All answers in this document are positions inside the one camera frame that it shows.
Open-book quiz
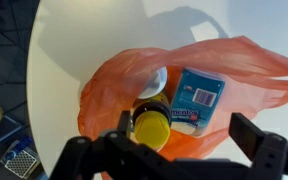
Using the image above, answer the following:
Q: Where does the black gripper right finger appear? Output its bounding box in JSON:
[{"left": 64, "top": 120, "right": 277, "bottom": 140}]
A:
[{"left": 228, "top": 112, "right": 288, "bottom": 180}]

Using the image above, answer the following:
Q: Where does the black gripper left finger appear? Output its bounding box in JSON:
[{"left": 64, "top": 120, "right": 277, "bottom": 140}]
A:
[{"left": 49, "top": 110, "right": 199, "bottom": 180}]

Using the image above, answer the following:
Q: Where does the blue white mesh package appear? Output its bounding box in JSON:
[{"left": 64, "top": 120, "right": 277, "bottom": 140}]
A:
[{"left": 0, "top": 134, "right": 40, "bottom": 180}]

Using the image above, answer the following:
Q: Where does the brown bottle with yellow lid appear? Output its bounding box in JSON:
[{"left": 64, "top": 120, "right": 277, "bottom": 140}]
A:
[{"left": 131, "top": 92, "right": 172, "bottom": 151}]

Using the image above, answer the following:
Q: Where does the blue mentos gum box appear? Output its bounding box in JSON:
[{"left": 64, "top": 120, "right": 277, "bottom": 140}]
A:
[{"left": 168, "top": 67, "right": 226, "bottom": 138}]

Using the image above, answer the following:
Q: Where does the dark flat tray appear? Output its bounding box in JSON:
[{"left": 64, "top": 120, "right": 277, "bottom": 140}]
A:
[{"left": 0, "top": 114, "right": 24, "bottom": 152}]

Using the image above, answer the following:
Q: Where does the orange plastic bag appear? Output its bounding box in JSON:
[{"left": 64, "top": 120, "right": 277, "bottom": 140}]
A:
[{"left": 77, "top": 35, "right": 288, "bottom": 180}]

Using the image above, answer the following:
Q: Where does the white lid in bag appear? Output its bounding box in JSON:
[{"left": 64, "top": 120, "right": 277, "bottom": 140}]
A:
[{"left": 137, "top": 66, "right": 169, "bottom": 100}]

